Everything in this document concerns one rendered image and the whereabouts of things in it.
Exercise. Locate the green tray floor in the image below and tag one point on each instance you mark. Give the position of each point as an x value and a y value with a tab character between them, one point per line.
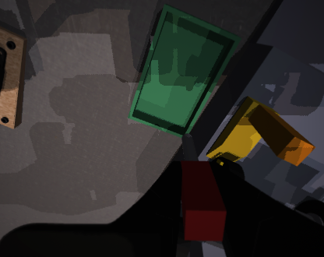
184	60

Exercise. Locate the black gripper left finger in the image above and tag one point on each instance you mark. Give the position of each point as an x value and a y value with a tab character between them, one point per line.
149	228

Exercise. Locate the green tray rim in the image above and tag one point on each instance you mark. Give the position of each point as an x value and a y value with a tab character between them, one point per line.
163	125

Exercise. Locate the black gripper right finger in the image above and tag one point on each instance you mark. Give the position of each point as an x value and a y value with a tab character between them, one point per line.
258	226

